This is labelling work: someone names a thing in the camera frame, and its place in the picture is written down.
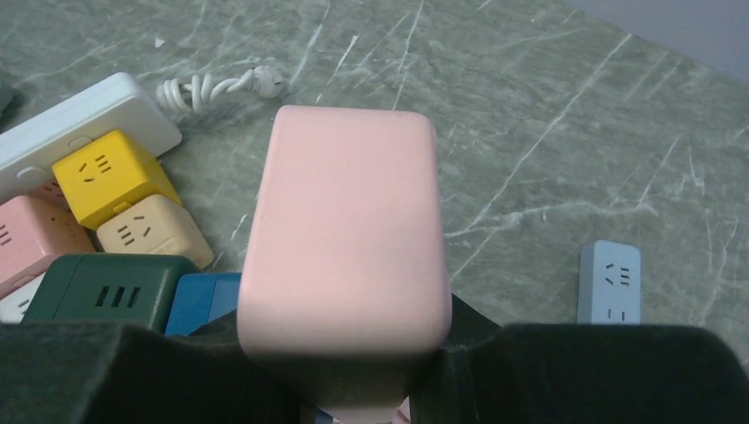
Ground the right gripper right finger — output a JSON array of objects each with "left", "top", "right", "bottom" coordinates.
[{"left": 410, "top": 299, "right": 748, "bottom": 423}]

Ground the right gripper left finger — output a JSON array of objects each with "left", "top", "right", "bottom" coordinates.
[{"left": 1, "top": 313, "right": 301, "bottom": 423}]

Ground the white cube socket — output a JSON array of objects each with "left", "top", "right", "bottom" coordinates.
[{"left": 0, "top": 273, "right": 45, "bottom": 323}]

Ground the green cube socket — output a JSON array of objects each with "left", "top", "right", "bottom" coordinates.
[{"left": 21, "top": 253, "right": 200, "bottom": 332}]

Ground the pink cube socket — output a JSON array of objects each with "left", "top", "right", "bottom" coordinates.
[{"left": 1, "top": 180, "right": 95, "bottom": 298}]

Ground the light blue power strip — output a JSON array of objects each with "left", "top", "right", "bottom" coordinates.
[{"left": 577, "top": 240, "right": 642, "bottom": 325}]

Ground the blue cube socket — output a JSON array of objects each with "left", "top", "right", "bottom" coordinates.
[{"left": 164, "top": 272, "right": 241, "bottom": 336}]

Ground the pink power strip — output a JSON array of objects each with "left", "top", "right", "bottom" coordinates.
[{"left": 237, "top": 105, "right": 452, "bottom": 423}]

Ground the beige cube socket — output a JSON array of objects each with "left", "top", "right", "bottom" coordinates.
[{"left": 96, "top": 194, "right": 215, "bottom": 269}]

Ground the yellow cube socket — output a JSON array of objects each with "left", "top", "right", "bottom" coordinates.
[{"left": 52, "top": 129, "right": 182, "bottom": 231}]

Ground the white power strip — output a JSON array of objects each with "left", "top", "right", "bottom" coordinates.
[{"left": 0, "top": 65, "right": 287, "bottom": 206}]

